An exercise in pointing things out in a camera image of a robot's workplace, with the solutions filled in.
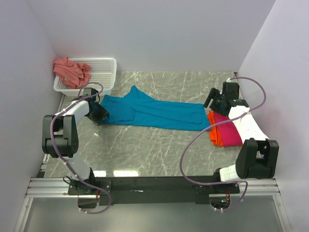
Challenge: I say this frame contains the aluminium rail frame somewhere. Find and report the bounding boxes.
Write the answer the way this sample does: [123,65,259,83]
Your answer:
[25,154,282,200]

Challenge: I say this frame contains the salmon crumpled t shirt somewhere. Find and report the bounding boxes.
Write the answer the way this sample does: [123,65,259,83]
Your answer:
[53,57,92,89]

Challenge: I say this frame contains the white plastic basket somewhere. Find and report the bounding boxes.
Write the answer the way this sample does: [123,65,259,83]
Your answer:
[54,58,117,96]

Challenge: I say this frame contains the pink folded t shirt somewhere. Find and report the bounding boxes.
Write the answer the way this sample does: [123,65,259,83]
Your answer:
[214,112,243,147]

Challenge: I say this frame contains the orange folded t shirt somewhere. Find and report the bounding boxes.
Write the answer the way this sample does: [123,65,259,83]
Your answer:
[207,111,223,146]

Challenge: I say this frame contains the black base beam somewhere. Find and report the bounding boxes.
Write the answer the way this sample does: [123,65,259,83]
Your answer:
[63,175,240,209]

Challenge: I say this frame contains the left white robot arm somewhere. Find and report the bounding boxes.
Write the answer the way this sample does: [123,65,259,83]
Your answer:
[42,87,109,194]

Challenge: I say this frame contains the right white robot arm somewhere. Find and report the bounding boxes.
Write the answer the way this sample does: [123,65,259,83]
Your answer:
[204,81,279,193]

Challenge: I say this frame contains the blue t shirt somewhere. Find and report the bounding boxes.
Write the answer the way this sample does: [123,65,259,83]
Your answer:
[101,86,210,131]

